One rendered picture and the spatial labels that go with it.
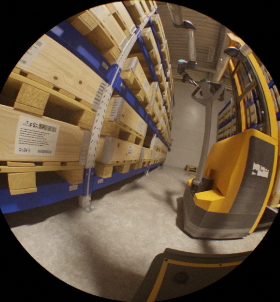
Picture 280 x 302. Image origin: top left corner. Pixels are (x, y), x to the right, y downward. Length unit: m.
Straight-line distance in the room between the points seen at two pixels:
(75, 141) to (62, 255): 0.62
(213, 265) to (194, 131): 6.77
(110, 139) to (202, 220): 0.90
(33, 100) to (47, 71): 0.14
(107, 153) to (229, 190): 0.92
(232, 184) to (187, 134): 6.14
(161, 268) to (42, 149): 0.57
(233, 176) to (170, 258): 0.62
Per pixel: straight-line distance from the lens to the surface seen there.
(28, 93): 0.50
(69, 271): 0.61
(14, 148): 0.50
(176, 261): 0.31
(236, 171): 0.78
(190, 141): 6.72
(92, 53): 0.82
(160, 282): 0.27
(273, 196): 1.25
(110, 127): 0.83
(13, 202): 0.66
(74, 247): 0.67
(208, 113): 1.06
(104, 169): 0.85
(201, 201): 0.79
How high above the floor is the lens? 0.57
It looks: 1 degrees down
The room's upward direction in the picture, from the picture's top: 12 degrees clockwise
